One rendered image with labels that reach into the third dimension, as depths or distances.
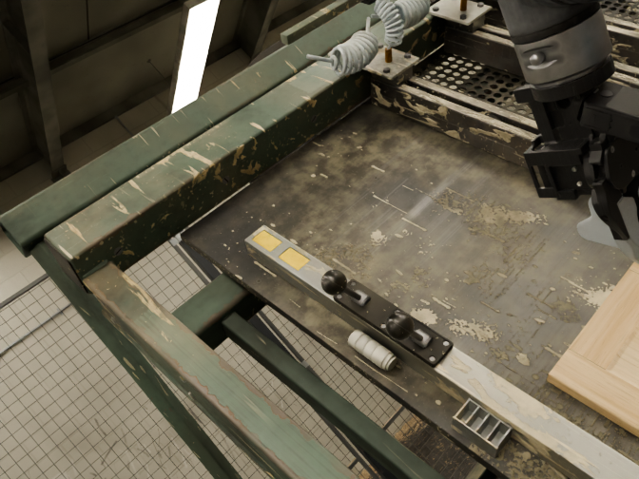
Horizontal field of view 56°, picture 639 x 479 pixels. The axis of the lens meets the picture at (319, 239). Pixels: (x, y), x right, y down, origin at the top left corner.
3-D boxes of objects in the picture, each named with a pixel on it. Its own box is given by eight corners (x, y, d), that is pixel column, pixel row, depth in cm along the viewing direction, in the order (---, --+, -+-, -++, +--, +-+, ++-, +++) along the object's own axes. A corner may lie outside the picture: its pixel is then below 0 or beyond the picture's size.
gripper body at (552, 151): (577, 166, 64) (542, 62, 60) (660, 162, 57) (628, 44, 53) (539, 205, 61) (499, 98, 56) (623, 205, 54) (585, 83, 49)
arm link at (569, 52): (617, -5, 51) (569, 35, 47) (630, 46, 53) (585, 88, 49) (540, 18, 57) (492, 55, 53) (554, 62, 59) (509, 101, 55)
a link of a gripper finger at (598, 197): (626, 220, 59) (602, 143, 56) (645, 220, 58) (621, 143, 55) (604, 248, 57) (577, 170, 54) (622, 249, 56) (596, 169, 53)
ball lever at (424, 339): (427, 357, 88) (398, 342, 77) (407, 344, 91) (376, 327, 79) (441, 336, 89) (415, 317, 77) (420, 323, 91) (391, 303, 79)
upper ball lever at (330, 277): (366, 316, 95) (331, 296, 84) (348, 304, 97) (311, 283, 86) (378, 296, 95) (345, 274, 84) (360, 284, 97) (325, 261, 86)
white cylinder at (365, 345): (347, 348, 95) (386, 375, 91) (346, 336, 93) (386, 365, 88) (359, 335, 96) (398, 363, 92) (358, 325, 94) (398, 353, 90)
